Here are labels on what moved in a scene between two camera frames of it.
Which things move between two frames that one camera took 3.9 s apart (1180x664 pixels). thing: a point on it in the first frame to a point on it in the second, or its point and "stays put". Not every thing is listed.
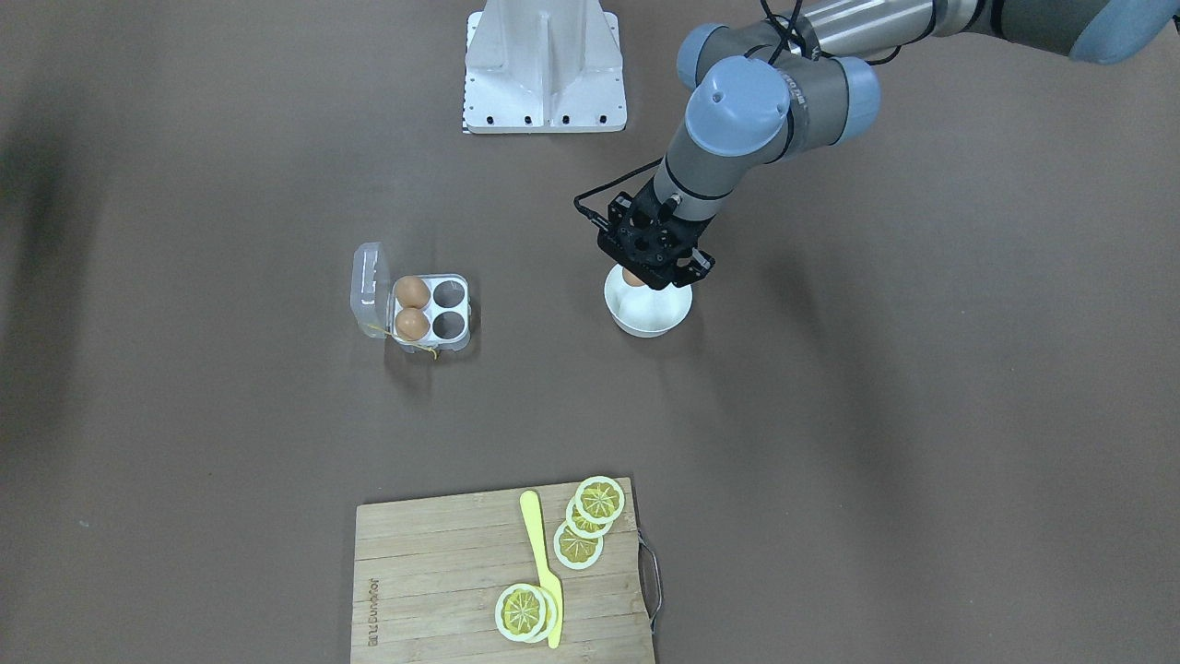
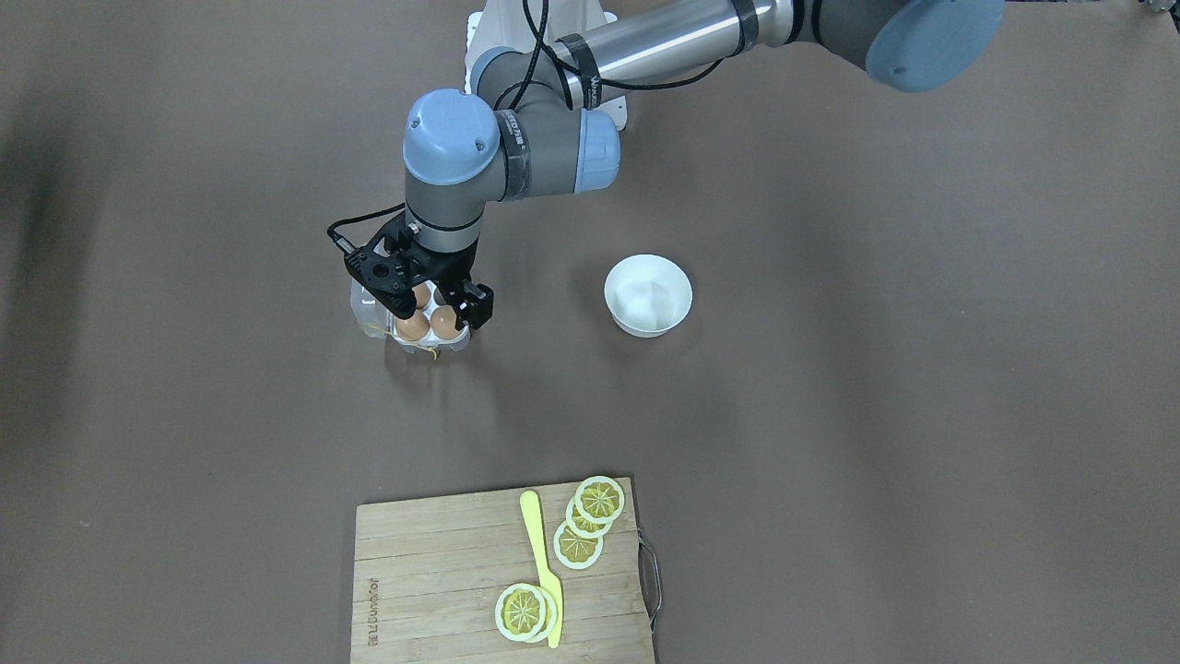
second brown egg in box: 412,324 stays put
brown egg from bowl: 631,278 to 443,323
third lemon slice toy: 583,527 stays put
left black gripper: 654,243 to 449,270
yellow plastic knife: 529,504 stays put
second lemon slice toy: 520,612 stays put
